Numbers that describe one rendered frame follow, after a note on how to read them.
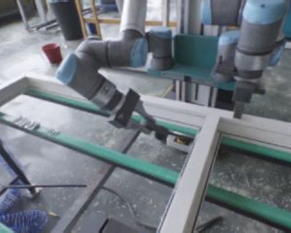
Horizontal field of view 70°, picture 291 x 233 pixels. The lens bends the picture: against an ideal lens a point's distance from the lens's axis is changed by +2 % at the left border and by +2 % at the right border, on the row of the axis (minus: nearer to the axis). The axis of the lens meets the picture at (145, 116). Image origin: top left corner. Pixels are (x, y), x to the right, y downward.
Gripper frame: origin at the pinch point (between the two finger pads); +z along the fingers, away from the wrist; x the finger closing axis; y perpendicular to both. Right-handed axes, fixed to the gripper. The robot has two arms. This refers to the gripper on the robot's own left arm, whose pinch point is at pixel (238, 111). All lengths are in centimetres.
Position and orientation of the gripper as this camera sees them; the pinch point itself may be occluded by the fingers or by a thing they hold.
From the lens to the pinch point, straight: 77.4
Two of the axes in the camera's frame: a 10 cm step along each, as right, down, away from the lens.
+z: 0.9, 7.8, 6.2
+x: 4.4, -5.9, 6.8
